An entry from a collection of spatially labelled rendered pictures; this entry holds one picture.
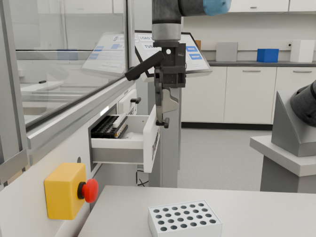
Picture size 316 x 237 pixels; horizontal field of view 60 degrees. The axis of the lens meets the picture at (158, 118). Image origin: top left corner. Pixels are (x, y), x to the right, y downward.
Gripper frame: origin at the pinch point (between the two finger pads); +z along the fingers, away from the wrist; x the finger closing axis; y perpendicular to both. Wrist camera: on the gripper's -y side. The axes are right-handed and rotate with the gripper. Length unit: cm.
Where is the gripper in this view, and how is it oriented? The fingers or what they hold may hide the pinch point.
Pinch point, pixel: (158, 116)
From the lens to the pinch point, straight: 76.5
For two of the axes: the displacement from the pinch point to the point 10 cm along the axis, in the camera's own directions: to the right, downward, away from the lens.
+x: 0.8, -2.6, 9.6
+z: 0.1, 9.7, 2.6
